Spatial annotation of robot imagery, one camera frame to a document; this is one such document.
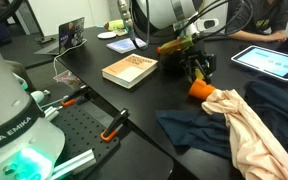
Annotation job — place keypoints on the person in dark hoodie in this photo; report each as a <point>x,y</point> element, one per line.
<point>257,13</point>

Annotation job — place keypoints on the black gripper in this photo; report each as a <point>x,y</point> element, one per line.
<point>197,58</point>

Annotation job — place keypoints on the white wrapped packet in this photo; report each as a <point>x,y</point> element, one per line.
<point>120,32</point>

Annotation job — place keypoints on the peach cloth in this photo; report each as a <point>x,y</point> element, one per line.
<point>250,133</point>

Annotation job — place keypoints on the black bowl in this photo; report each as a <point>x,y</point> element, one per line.
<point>170,63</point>

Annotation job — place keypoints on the white tablet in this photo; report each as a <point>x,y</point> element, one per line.
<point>270,61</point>

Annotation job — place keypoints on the white round plate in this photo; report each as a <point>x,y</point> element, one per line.
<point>106,35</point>

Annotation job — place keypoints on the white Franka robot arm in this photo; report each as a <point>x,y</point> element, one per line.
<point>4,100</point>

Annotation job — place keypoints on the person bare forearm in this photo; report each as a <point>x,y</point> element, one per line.
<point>247,35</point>

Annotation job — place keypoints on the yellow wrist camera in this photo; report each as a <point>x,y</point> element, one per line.
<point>179,45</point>

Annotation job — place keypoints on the small red ball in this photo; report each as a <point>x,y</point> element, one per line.
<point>159,50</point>

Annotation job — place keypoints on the black clamp orange tip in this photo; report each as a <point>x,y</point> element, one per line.
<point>75,96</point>
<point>115,125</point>

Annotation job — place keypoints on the small clear plastic bag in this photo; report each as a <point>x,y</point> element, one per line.
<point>67,79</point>

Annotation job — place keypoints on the small silver bracket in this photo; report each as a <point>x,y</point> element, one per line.
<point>51,113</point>

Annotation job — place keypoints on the dark blue cloth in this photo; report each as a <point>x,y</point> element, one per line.
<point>190,130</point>

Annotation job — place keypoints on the person bare hand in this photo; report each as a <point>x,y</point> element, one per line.
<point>276,36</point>

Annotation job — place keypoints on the tan Intelligent Robotic Systems book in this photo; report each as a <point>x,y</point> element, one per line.
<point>130,70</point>

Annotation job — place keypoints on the orange plastic cup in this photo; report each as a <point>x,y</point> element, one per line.
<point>200,89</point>

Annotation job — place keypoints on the pale blue UIST book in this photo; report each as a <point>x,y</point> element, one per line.
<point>124,46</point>

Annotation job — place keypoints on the silver aluminium extrusion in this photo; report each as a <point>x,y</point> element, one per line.
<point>77,161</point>

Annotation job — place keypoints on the laptop with stickers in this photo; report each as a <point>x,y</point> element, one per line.
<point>71,31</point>

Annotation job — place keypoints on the black perforated breadboard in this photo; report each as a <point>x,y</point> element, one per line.
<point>80,133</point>

